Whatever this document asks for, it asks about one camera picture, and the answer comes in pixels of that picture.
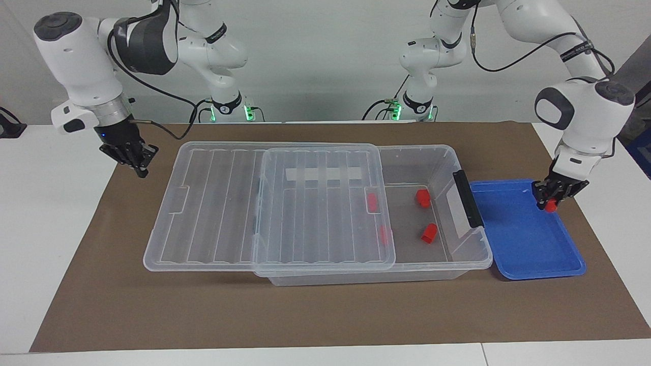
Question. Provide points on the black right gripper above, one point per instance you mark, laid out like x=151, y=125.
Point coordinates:
x=118, y=136

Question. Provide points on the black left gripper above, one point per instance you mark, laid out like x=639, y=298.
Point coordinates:
x=564, y=182

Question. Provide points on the red plastic block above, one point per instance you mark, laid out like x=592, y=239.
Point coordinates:
x=423, y=198
x=373, y=202
x=551, y=205
x=430, y=233
x=384, y=235

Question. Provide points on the clear ribbed plastic box lid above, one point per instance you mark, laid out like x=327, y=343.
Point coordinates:
x=213, y=213

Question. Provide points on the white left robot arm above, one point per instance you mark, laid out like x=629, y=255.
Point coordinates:
x=585, y=112

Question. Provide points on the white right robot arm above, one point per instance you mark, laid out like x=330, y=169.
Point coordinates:
x=76, y=56

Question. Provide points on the blue plastic tray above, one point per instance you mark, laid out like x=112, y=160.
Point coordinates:
x=529, y=244

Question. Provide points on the clear plastic storage box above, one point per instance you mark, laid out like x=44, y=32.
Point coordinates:
x=417, y=162

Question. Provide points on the blue bin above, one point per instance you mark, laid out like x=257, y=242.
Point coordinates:
x=642, y=152

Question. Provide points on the green lit base connector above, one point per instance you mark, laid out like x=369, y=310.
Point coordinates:
x=395, y=109
x=248, y=113

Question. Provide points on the black object at table edge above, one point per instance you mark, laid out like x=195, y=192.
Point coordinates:
x=10, y=127

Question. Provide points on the brown paper table mat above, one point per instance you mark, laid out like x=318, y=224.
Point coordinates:
x=325, y=315

